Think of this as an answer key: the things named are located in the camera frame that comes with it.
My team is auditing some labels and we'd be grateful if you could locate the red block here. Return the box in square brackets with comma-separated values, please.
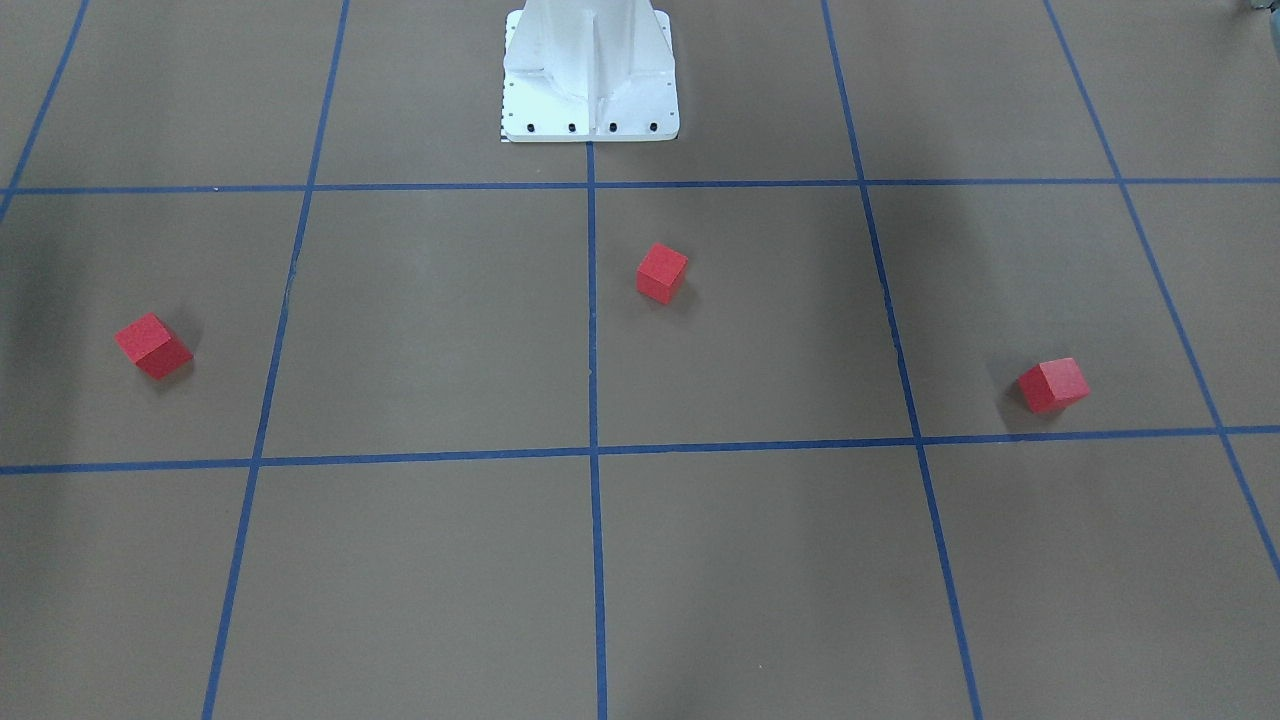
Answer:
[114, 313, 195, 380]
[635, 243, 689, 305]
[1016, 357, 1091, 414]

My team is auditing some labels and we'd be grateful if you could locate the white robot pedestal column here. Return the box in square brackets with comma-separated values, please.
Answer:
[500, 1, 681, 143]

